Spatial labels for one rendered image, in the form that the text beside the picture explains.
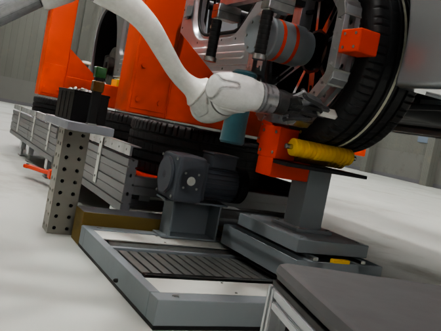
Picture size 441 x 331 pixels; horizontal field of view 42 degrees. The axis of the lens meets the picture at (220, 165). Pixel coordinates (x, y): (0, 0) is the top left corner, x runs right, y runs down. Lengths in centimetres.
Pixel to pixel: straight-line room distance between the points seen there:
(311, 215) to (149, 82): 79
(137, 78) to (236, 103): 68
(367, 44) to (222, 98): 45
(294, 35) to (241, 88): 40
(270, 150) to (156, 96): 53
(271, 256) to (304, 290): 116
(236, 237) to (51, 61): 233
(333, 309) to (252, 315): 91
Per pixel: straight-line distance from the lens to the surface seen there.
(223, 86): 162
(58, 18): 415
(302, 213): 206
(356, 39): 175
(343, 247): 201
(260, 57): 175
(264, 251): 200
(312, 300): 78
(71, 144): 232
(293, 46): 195
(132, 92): 223
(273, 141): 197
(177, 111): 230
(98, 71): 213
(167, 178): 214
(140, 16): 159
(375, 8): 187
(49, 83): 412
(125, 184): 237
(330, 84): 181
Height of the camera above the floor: 53
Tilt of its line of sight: 4 degrees down
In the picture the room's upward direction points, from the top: 11 degrees clockwise
